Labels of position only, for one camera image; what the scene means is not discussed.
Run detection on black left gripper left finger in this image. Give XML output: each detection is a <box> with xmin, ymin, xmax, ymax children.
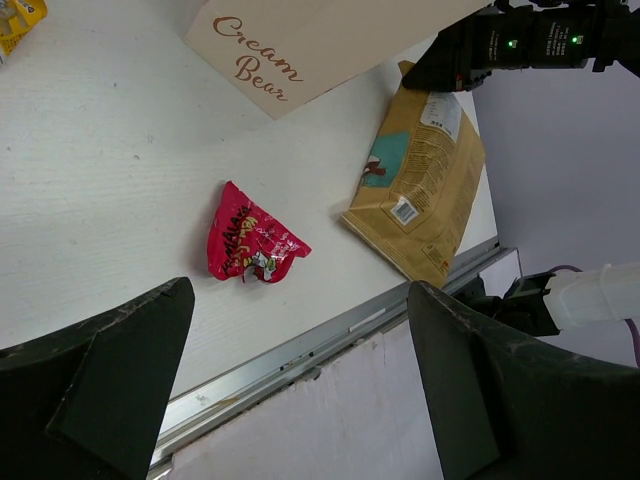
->
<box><xmin>1</xmin><ymin>277</ymin><xmax>195</xmax><ymax>479</ymax></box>

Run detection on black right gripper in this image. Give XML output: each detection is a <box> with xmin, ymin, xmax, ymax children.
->
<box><xmin>401</xmin><ymin>9</ymin><xmax>493</xmax><ymax>93</ymax></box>

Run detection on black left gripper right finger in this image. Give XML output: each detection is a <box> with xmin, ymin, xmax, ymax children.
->
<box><xmin>408</xmin><ymin>281</ymin><xmax>639</xmax><ymax>479</ymax></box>

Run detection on large brown chips bag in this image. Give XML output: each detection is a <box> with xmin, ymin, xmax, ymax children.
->
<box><xmin>341</xmin><ymin>87</ymin><xmax>485</xmax><ymax>287</ymax></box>

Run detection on red snack packet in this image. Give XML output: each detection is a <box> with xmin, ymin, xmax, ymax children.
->
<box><xmin>206</xmin><ymin>181</ymin><xmax>311</xmax><ymax>284</ymax></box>

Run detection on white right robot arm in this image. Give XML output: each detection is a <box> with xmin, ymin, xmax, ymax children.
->
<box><xmin>402</xmin><ymin>1</ymin><xmax>639</xmax><ymax>93</ymax></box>

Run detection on yellow snack packet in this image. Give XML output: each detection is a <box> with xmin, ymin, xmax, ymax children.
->
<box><xmin>0</xmin><ymin>0</ymin><xmax>48</xmax><ymax>65</ymax></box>

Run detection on aluminium table edge rail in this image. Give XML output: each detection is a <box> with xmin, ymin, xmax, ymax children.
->
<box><xmin>147</xmin><ymin>244</ymin><xmax>516</xmax><ymax>476</ymax></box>

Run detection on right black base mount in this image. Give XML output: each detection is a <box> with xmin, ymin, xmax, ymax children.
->
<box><xmin>453</xmin><ymin>272</ymin><xmax>560</xmax><ymax>337</ymax></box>

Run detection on cream paper bag orange handles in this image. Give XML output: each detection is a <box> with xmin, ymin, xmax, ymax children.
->
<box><xmin>184</xmin><ymin>0</ymin><xmax>486</xmax><ymax>119</ymax></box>

